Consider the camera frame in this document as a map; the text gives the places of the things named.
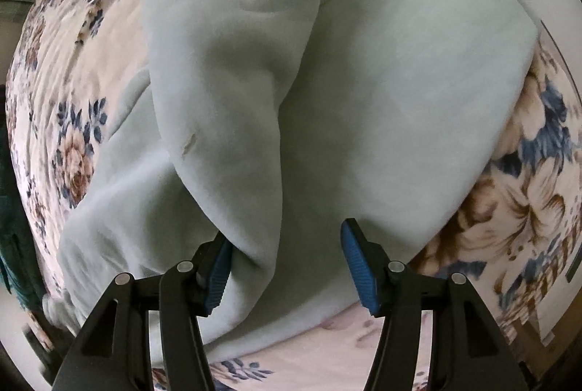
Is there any dark teal cloth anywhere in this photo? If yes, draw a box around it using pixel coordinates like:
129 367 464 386
1 129 46 311

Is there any floral quilted bedspread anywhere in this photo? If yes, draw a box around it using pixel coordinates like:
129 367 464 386
1 0 581 390

